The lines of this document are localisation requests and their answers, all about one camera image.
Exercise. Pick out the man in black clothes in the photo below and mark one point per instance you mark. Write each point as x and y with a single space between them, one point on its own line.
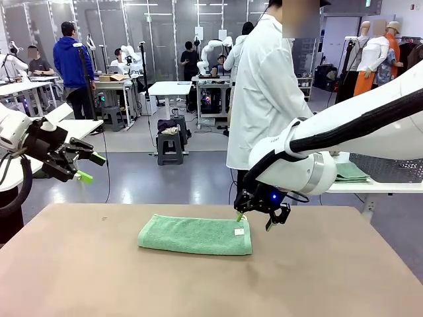
190 61

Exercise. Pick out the grey metal workbench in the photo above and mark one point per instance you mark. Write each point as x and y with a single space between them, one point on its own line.
211 99
115 95

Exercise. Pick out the seated person white top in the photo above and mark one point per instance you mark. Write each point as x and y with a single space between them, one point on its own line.
117 61

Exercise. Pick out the white computer case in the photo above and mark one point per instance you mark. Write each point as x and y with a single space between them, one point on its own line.
150 104

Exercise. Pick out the mannequin in grey top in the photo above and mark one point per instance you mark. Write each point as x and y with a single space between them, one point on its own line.
361 43

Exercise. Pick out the rack of dark garments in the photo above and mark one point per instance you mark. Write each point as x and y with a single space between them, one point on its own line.
409 53

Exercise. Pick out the white rounded table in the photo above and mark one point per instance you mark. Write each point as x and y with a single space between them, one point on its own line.
86 125
363 187

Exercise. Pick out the person in black trousers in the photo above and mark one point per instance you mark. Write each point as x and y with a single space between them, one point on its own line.
11 228

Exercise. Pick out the seated person with cap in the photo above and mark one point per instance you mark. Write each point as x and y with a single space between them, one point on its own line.
221 64

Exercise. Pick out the seated man black t-shirt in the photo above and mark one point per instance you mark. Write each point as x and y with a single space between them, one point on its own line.
39 66

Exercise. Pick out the person white top black beanie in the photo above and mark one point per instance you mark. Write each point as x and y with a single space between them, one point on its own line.
236 49

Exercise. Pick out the man in blue hoodie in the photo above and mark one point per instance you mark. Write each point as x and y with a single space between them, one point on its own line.
71 62

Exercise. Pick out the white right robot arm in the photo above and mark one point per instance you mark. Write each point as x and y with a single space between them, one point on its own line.
363 99

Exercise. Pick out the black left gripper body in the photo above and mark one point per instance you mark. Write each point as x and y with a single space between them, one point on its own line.
49 142

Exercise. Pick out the dark olive bag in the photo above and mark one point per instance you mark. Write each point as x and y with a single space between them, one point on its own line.
39 174

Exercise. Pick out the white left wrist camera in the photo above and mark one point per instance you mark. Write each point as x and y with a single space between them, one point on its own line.
59 113

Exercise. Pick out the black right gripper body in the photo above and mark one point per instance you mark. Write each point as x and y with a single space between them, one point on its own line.
266 198

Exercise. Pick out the long white table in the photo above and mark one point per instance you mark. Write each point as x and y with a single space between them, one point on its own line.
20 86

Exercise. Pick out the wooden shoe rack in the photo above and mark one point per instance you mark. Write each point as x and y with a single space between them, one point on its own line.
305 87

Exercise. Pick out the white lab robot arm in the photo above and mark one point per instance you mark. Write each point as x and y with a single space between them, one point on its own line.
211 46
15 64
127 53

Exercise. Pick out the grey step stool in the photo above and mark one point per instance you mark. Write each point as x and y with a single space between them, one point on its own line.
112 117
168 148

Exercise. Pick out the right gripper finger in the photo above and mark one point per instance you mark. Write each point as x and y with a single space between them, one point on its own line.
281 214
244 204

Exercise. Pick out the dark drinking cup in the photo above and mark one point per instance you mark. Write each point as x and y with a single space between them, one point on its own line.
175 113

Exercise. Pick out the pile of dark clothes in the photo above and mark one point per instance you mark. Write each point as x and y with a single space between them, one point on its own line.
168 127

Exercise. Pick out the person in white shirt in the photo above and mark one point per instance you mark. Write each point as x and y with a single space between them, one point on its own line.
264 82

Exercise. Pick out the dark step stool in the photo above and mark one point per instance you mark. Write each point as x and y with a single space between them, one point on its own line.
182 128

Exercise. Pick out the black tripod white head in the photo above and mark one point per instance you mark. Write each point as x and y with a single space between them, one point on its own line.
86 82

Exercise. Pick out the grey perforated plastic basket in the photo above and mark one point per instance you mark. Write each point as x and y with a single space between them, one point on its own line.
390 165

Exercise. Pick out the mannequin white top orange trousers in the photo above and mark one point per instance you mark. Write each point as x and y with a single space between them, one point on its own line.
373 53

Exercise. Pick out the mannequin orange shirt beige hat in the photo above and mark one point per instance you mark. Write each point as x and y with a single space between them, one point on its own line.
393 43

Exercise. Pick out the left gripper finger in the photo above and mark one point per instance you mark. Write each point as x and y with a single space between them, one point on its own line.
64 171
84 150

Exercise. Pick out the white standing desk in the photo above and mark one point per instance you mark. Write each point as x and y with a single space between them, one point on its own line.
168 88

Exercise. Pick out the open cardboard box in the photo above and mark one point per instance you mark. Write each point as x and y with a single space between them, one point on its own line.
110 78

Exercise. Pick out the black camera pole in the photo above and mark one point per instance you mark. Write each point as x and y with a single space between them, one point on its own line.
144 76

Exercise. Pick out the green terry towel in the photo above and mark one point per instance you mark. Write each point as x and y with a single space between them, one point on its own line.
195 234
352 173

